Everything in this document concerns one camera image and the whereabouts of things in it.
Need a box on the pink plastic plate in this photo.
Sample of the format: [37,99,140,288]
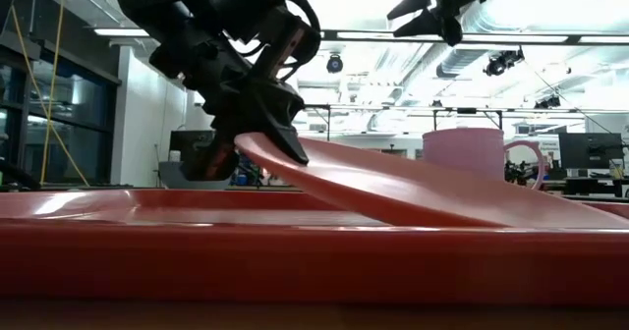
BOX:
[233,132,629,231]

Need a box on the black overhead beam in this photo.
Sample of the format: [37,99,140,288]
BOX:
[318,28,629,46]

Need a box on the red plastic tray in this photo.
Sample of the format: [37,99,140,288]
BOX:
[0,187,629,307]

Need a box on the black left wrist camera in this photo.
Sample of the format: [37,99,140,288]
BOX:
[255,0,322,83]

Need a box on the black computer monitor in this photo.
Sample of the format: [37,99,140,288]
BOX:
[558,132,625,171]
[169,129,217,164]

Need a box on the yellow extension cable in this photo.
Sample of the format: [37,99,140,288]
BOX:
[9,0,90,189]

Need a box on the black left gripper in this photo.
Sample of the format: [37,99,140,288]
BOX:
[148,33,312,183]

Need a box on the blue storage bin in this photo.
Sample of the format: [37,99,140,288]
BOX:
[234,155,261,187]

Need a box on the black hanging camera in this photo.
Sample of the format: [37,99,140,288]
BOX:
[325,52,345,75]

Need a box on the long ceiling light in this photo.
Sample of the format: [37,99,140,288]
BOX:
[92,27,151,38]

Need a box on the black track light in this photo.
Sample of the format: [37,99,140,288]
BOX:
[483,46,526,79]
[534,93,562,110]

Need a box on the lilac plastic mug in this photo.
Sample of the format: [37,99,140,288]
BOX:
[421,127,546,192]

